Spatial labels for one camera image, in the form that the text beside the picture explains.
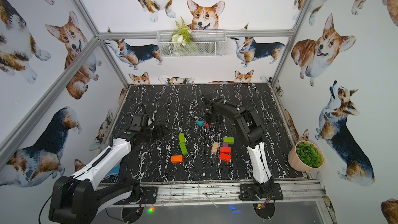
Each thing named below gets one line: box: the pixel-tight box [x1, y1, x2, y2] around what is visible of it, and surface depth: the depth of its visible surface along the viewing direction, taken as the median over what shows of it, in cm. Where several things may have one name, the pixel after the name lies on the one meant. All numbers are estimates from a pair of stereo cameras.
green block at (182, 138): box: [178, 132, 186, 144], surface depth 94 cm
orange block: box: [171, 155, 184, 164], surface depth 85 cm
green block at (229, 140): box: [222, 136, 235, 145], surface depth 92 cm
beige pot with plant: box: [287, 140, 325, 173], surface depth 76 cm
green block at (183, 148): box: [180, 142, 189, 156], surface depth 88 cm
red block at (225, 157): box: [219, 152, 232, 162], surface depth 86 cm
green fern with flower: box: [171, 16, 194, 47], surface depth 85 cm
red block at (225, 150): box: [220, 146, 232, 154], surface depth 88 cm
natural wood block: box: [211, 141, 219, 154], surface depth 88 cm
